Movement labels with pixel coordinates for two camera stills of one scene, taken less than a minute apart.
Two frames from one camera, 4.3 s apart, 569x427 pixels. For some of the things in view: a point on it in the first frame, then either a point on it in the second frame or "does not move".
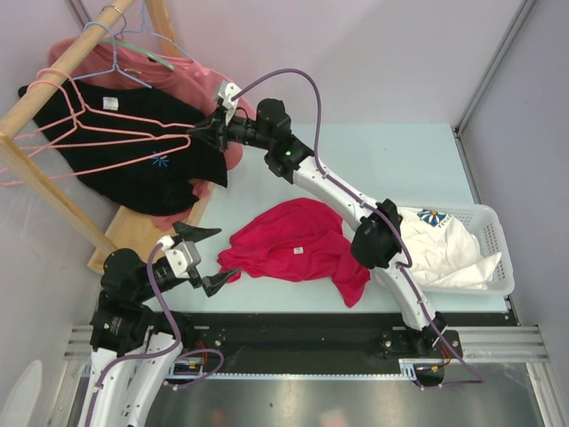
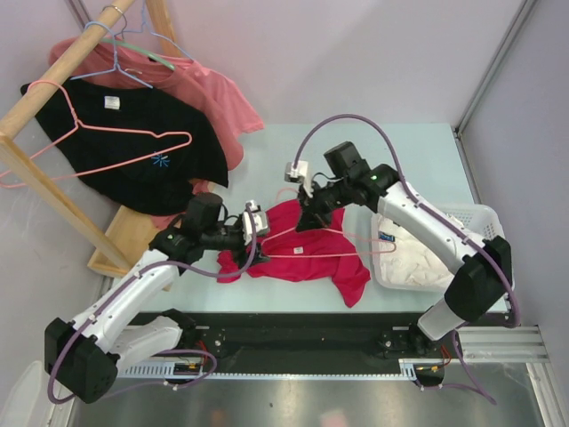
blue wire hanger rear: (143, 12) does not move
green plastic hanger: (154, 57) does not move
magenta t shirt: (293, 240) does not move
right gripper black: (213, 132) to (312, 216)
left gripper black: (211, 282) to (240, 255)
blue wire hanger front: (114, 60) does not move
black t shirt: (140, 149) does not move
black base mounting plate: (212, 336) does not move
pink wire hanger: (180, 125) to (266, 249)
